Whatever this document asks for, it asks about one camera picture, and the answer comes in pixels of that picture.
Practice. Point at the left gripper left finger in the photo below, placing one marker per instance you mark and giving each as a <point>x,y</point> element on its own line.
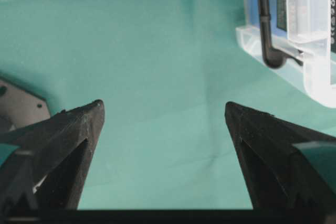
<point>50,164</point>

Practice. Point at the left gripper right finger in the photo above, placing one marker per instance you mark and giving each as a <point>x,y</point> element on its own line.
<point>275,157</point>

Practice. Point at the black box right in bin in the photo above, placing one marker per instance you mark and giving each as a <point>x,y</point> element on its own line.
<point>282,15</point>

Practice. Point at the clear plastic storage bin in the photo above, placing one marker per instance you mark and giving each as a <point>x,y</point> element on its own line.
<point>306,57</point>

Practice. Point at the blue cloth bin liner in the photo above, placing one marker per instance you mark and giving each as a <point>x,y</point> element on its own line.
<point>252,13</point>

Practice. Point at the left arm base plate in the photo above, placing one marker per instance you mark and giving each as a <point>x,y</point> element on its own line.
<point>20,107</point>

